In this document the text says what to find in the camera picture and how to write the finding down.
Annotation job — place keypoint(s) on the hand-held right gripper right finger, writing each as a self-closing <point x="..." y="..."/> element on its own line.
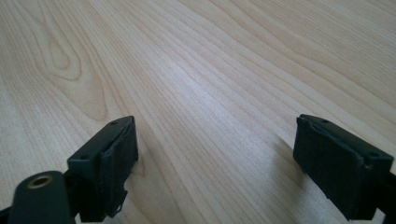
<point x="339" y="174"/>

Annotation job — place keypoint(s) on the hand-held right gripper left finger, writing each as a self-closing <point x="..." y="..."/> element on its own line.
<point x="106" y="168"/>

